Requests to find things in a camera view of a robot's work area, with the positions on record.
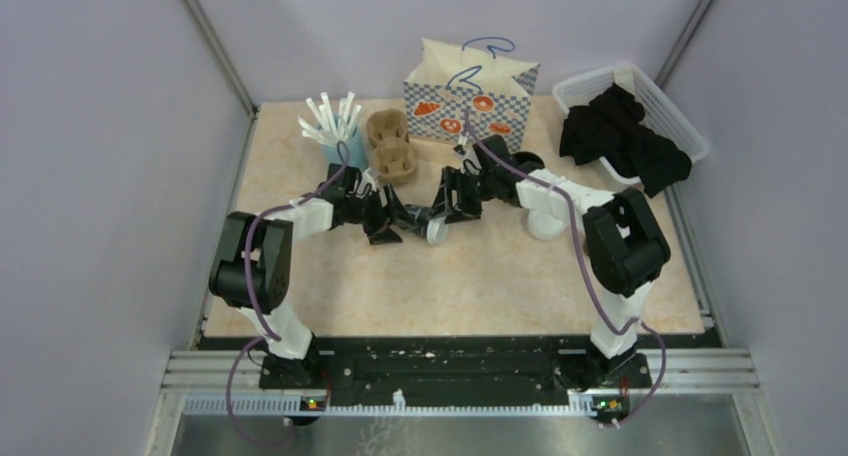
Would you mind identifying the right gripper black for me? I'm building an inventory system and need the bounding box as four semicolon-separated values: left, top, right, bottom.
427;167;497;227

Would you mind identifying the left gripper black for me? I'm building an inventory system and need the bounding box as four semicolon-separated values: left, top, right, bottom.
344;182;418;245

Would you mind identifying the stack of black cups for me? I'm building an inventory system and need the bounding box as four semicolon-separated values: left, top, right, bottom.
512;151;546;174

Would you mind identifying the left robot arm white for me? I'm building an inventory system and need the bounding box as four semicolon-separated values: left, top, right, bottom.
208;164;431;390

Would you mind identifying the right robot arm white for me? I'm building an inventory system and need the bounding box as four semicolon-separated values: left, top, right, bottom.
431;136;670;388

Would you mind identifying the checkered paper takeout bag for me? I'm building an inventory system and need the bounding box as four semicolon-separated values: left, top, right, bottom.
403;37;540;151

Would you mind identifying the cardboard cup carrier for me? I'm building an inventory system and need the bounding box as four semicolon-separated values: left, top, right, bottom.
366;109;417;185

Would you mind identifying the blue straw holder cup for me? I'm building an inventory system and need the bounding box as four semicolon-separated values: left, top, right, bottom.
319;127;369;171

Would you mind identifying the stack of white lids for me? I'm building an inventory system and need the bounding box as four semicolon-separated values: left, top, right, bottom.
526;210;568;241

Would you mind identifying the white wrapped straws bundle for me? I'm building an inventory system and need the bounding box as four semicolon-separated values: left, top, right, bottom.
297;91;362;146

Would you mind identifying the white plastic basket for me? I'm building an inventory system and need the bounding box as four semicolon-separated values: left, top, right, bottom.
553;65;708;197

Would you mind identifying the black cloth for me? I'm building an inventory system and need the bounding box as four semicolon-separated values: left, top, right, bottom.
558;84;693;197

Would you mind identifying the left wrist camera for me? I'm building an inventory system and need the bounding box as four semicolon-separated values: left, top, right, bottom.
357;168;379;194

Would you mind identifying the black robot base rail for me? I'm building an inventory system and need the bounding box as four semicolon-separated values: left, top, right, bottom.
231;333;654;418

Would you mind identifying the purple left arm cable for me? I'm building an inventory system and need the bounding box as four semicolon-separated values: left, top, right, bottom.
225;140;352;451

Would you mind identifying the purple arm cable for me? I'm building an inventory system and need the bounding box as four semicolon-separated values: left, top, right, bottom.
461;107;668;429
225;140;352;451

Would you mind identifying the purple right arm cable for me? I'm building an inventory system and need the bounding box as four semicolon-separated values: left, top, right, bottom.
461;107;668;429

